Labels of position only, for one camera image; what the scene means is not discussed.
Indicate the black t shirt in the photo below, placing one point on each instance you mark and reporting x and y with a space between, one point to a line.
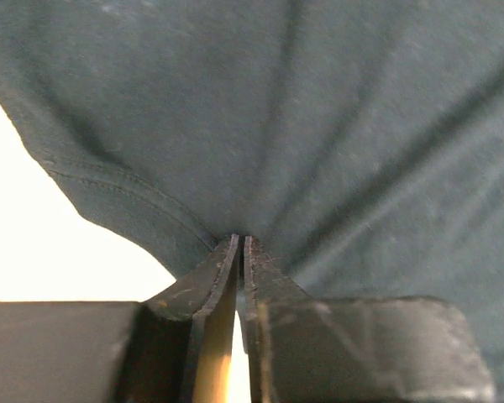
362 142

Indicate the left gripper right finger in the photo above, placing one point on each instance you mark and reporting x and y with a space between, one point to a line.
402 349

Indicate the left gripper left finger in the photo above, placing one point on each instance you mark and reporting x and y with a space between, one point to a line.
119 351

